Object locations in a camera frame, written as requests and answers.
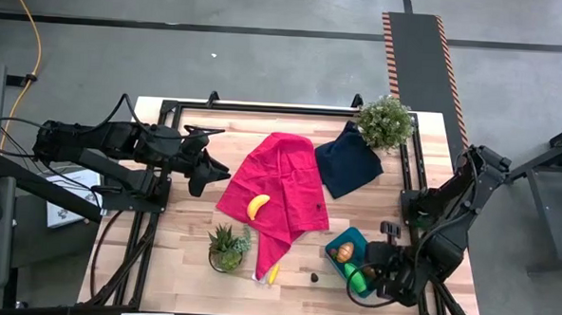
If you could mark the white printed paper booklet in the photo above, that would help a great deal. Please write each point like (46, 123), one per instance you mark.
(64, 214)

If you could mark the bushy green potted plant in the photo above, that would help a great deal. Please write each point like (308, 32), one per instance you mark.
(384, 124)

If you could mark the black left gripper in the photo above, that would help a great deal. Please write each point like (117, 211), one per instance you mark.
(191, 149)

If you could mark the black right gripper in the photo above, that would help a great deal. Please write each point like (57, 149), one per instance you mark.
(395, 271)

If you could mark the succulent plant in black pot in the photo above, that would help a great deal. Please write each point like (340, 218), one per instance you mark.
(226, 257)

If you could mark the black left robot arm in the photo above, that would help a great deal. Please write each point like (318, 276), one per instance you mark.
(96, 142)

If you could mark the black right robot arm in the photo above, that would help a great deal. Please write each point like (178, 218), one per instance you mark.
(469, 194)

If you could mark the orange striped toy onion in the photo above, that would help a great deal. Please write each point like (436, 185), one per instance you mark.
(345, 253)

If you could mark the black striped-edge floor mat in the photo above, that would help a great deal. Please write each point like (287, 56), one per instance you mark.
(418, 59)

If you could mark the black metal stand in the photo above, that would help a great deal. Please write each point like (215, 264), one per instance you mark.
(540, 197)

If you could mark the navy blue cloth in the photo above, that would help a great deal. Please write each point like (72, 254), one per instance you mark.
(347, 165)

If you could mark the teal plastic tupperware container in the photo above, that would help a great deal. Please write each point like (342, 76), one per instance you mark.
(351, 236)

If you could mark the dark pine cone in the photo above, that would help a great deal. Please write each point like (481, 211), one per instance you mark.
(314, 277)

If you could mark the yellow toy banana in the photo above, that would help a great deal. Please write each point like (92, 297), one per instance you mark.
(256, 207)

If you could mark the black table frame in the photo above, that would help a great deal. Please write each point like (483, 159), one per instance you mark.
(288, 109)

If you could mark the green toy cucumber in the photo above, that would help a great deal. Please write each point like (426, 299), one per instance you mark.
(355, 280)

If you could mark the red cloth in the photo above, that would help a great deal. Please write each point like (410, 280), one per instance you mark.
(284, 195)

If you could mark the small dark toy fruit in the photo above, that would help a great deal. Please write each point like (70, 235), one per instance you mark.
(332, 252)

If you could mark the yellow toy squash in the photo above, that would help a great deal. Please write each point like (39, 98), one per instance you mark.
(274, 274)

